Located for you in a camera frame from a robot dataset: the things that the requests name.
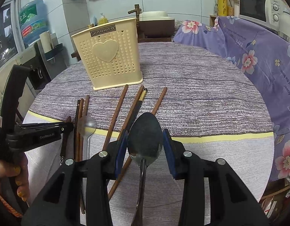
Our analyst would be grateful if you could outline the yellow soap bottle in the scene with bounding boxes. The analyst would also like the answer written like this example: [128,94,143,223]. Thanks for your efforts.
[98,13,108,25]

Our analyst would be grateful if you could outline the dark metal spoon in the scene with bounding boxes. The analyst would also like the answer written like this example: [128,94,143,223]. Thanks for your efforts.
[128,112,162,225]

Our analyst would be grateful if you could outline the water dispenser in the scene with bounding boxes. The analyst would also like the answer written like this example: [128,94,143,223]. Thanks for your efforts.
[19,33,66,90]

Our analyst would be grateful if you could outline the yellow cylinder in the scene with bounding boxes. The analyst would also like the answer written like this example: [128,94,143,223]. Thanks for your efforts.
[217,0,228,16]

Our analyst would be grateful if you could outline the white microwave oven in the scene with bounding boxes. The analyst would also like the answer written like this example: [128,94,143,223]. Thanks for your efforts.
[239,0,287,32]

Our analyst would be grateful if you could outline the black chopstick gold band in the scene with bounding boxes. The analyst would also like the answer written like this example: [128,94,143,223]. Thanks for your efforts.
[126,88,148,131]

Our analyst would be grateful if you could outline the brown white rice cooker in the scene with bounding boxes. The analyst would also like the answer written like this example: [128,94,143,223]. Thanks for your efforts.
[138,11,175,43]

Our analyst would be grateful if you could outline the purple floral cloth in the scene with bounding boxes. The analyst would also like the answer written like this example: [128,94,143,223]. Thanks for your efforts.
[174,16,290,181]

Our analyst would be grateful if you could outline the blue water jug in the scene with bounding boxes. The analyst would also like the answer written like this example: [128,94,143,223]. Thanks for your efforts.
[19,0,49,45]

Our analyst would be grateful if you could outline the cream plastic utensil holder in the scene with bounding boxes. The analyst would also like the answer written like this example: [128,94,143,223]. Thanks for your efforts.
[72,18,143,90]

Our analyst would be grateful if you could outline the thin dark chopstick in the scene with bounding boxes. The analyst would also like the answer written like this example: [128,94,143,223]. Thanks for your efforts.
[73,99,80,160]

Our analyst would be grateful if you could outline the left hand yellow nails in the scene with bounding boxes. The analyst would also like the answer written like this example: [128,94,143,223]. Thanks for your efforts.
[0,153,30,202]

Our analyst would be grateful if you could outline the purple striped tablecloth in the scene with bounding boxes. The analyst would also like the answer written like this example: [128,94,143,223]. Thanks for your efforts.
[24,42,274,225]

